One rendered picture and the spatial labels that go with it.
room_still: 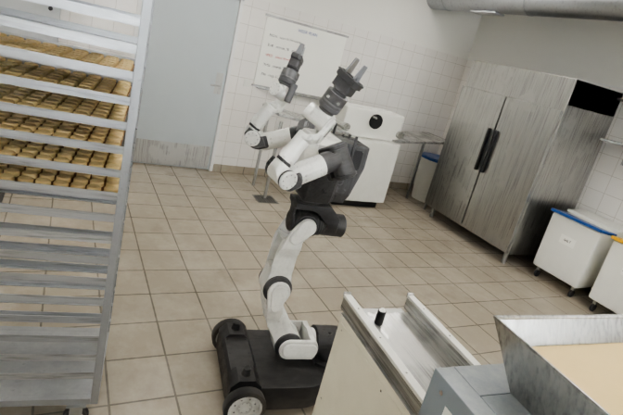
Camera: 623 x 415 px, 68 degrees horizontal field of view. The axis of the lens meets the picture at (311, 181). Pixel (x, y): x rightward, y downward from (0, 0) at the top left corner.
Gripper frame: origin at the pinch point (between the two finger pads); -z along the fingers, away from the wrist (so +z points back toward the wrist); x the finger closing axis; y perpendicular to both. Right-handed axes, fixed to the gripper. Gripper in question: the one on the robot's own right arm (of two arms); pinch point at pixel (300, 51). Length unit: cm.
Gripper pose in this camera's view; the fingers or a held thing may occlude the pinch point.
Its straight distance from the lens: 238.5
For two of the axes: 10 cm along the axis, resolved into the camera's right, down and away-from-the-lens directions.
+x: -0.5, -0.4, -10.0
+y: -9.1, -4.1, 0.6
